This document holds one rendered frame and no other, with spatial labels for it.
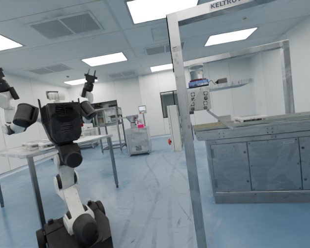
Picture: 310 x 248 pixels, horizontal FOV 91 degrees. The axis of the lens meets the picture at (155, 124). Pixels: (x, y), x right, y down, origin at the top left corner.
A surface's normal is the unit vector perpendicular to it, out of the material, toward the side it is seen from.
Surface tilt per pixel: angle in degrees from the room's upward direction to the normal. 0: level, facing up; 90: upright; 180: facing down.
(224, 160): 89
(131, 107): 90
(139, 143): 90
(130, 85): 90
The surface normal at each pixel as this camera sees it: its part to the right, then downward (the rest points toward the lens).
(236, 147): -0.22, 0.10
